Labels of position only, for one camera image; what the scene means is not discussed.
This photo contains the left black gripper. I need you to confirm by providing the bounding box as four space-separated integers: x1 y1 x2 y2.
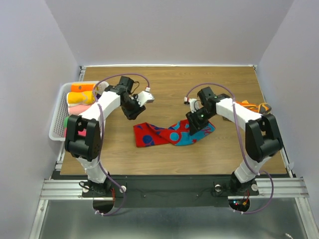
121 94 146 121

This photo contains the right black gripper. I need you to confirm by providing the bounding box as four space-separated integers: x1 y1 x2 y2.
185 107 215 136

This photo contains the teal red-trimmed towel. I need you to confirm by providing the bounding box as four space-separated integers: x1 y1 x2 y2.
133 119 215 147

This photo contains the yellow patterned towel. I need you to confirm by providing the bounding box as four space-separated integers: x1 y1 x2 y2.
66 91 95 106

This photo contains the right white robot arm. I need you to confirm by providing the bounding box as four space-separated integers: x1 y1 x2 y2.
184 83 283 194

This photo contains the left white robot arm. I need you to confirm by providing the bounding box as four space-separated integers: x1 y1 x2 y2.
64 74 155 197

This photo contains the hot pink rolled towel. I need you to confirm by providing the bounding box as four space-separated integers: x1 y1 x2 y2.
64 128 86 137

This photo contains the light pink rolled towel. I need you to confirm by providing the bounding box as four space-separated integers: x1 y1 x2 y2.
68 104 91 115

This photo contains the orange rolled towel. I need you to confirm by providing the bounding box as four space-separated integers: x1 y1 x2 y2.
70 83 95 93

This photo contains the green rolled towel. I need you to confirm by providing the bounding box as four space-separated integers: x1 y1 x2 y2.
63 117 69 128

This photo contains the grey orange-trimmed towel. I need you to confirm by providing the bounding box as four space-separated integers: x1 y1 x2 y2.
221 99 273 122

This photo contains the white plastic basket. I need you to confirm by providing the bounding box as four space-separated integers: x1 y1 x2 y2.
49 81 98 141

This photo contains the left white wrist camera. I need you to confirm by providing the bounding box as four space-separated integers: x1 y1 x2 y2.
137 87 155 107

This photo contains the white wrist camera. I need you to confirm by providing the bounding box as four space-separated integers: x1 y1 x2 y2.
137 87 155 107
184 97 200 113

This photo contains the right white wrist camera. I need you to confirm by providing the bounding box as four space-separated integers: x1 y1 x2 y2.
184 97 200 113

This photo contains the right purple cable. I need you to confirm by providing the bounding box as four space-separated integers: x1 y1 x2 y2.
185 83 275 215

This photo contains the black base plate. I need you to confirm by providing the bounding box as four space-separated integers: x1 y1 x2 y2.
77 174 260 209

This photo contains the aluminium frame rail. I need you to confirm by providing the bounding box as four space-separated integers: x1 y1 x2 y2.
39 178 85 200

